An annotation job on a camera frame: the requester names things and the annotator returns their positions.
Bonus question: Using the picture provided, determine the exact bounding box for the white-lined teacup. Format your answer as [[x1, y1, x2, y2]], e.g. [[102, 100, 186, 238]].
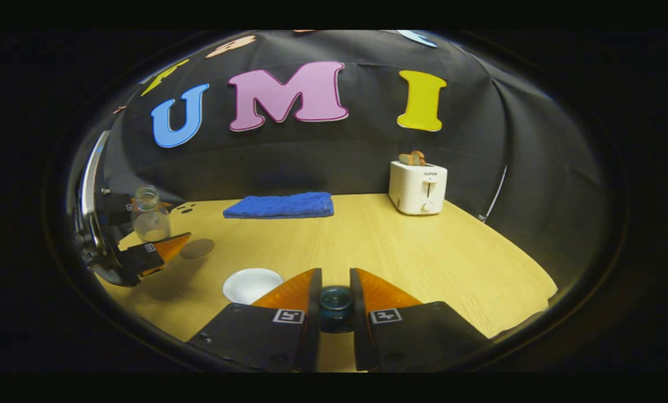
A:
[[223, 268, 284, 304]]

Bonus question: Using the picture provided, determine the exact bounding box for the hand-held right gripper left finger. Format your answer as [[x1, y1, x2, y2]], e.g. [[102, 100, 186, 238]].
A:
[[185, 268, 323, 373]]

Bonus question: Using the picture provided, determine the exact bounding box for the white toaster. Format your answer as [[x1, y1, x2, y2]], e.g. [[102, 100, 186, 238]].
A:
[[389, 161, 448, 215]]

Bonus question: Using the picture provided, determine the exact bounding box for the black backdrop cloth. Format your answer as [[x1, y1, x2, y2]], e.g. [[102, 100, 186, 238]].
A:
[[65, 30, 609, 292]]

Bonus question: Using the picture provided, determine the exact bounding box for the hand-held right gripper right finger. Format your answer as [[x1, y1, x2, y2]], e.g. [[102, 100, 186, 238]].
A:
[[349, 268, 491, 373]]

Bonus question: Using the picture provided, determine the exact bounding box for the round brown coaster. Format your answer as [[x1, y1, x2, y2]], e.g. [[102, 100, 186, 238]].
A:
[[180, 238, 216, 260]]

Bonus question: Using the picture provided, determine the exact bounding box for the white toaster cable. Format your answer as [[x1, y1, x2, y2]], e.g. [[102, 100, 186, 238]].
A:
[[478, 164, 508, 223]]

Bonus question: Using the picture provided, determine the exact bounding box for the blue folded towel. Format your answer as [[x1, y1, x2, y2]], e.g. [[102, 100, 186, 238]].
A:
[[223, 192, 335, 219]]

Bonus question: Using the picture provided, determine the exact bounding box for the clear plastic water bottle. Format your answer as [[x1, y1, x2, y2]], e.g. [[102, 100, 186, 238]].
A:
[[131, 185, 172, 242]]

